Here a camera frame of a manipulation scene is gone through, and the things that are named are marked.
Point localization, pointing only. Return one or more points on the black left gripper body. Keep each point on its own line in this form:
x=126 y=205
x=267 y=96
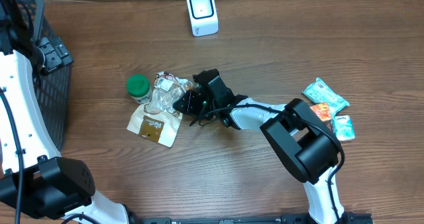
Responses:
x=55 y=57

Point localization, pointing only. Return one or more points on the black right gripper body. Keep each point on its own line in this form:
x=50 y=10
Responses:
x=198 y=103

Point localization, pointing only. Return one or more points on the brown clear snack bag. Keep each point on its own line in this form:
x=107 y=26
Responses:
x=157 y=120

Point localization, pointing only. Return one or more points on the green round lid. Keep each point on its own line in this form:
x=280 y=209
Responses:
x=139 y=88

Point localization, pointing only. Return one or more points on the teal tissue pack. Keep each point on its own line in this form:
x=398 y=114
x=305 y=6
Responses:
x=320 y=92

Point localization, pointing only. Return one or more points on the small orange box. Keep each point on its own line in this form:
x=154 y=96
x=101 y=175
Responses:
x=322 y=110

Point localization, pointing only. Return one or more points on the small teal white pack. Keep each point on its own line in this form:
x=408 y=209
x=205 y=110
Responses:
x=343 y=128

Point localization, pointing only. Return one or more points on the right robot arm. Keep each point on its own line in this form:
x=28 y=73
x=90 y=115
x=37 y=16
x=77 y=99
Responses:
x=305 y=146

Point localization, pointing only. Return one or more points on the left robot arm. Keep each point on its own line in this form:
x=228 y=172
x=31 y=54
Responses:
x=37 y=180

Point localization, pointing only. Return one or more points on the white barcode scanner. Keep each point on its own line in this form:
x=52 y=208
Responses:
x=203 y=17

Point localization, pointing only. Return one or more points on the grey plastic mesh basket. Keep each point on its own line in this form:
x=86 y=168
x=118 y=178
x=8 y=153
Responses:
x=53 y=101

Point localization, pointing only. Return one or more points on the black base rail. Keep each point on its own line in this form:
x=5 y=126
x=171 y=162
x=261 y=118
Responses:
x=298 y=218

